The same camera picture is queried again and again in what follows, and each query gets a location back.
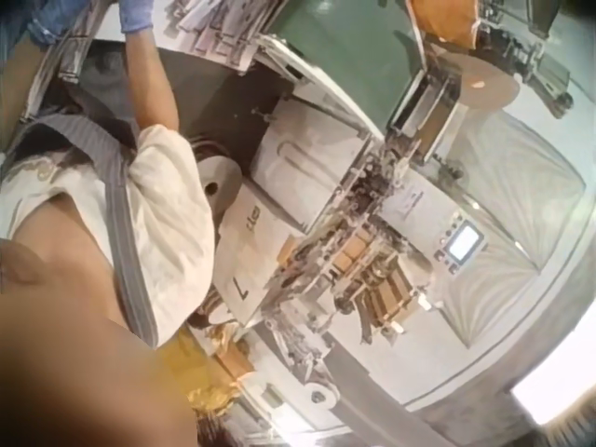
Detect person's right hand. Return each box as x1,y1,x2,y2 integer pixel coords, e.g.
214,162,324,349
116,0,163,34

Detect stack of printed cartons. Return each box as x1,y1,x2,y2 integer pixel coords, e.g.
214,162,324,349
156,0,280,75

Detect person's legs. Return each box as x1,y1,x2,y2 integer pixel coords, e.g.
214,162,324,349
25,0,121,47

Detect white paper roll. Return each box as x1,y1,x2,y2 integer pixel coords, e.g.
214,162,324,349
191,151,244,221

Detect white packaging machine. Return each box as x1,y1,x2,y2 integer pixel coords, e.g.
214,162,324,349
185,34,589,437

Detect orange bag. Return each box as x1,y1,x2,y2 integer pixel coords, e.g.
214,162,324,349
403,0,481,51

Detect gold foil wrapping heap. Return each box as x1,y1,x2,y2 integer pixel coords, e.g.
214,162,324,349
157,320,258,413

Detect grey background machine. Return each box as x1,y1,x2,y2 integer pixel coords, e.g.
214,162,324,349
479,0,575,120

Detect machine control panel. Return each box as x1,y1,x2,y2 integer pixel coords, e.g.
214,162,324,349
431,212,489,277

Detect small white tape roll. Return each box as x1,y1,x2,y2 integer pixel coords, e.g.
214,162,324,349
301,380,345,414

